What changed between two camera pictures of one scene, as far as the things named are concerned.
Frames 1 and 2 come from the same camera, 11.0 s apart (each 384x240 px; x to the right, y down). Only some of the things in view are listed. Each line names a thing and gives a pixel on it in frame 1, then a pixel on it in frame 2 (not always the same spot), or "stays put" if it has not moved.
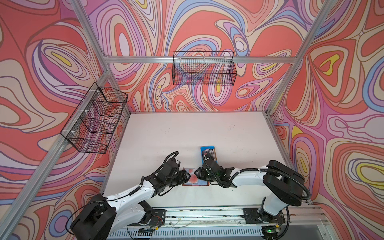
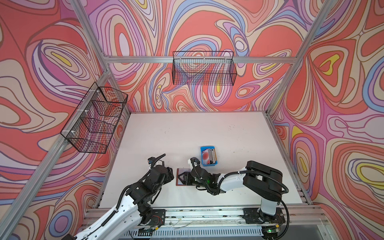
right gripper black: [201, 173] to [187, 177]
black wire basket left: [91, 127] stays put
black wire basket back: [203, 68] stays put
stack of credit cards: [212, 151] stays put
